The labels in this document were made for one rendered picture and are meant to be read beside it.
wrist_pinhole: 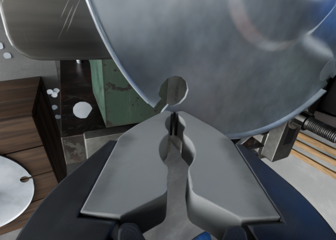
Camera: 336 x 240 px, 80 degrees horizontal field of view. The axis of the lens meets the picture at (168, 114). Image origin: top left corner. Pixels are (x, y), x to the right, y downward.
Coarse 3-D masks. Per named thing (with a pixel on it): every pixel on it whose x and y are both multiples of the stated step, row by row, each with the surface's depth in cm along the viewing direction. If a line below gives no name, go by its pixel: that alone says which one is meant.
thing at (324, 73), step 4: (332, 60) 21; (328, 64) 21; (332, 64) 21; (324, 68) 21; (328, 68) 21; (332, 68) 21; (320, 72) 21; (324, 72) 21; (328, 72) 21; (320, 76) 21; (324, 76) 21
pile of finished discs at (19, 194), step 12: (0, 156) 51; (0, 168) 53; (12, 168) 55; (24, 168) 56; (0, 180) 55; (12, 180) 56; (0, 192) 56; (12, 192) 58; (24, 192) 59; (0, 204) 58; (12, 204) 59; (24, 204) 61; (0, 216) 59; (12, 216) 61
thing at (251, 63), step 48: (96, 0) 10; (144, 0) 11; (192, 0) 12; (240, 0) 12; (288, 0) 14; (144, 48) 12; (192, 48) 13; (240, 48) 15; (288, 48) 17; (144, 96) 13; (192, 96) 15; (240, 96) 17; (288, 96) 20
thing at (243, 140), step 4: (240, 140) 20; (244, 140) 19; (248, 140) 20; (252, 140) 20; (256, 140) 20; (236, 144) 20; (240, 144) 19; (244, 144) 20; (248, 144) 20; (252, 144) 20; (256, 144) 20; (260, 144) 21; (248, 148) 20; (252, 148) 20; (256, 148) 21
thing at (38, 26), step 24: (0, 0) 8; (24, 0) 9; (48, 0) 9; (72, 0) 10; (24, 24) 9; (48, 24) 10; (72, 24) 10; (24, 48) 10; (48, 48) 10; (72, 48) 10; (96, 48) 11
